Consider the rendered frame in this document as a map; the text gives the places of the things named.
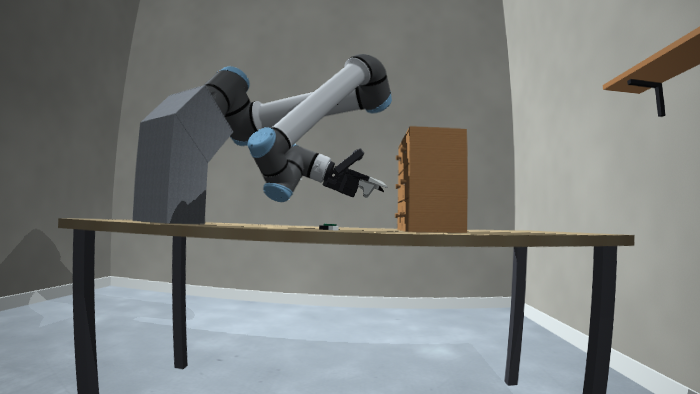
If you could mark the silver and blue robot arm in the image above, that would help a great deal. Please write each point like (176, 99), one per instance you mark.
(338, 95)

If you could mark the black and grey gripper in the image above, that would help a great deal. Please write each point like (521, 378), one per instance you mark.
(348, 185)

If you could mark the brown wooden chest of drawers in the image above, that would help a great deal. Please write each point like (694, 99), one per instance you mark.
(438, 179)

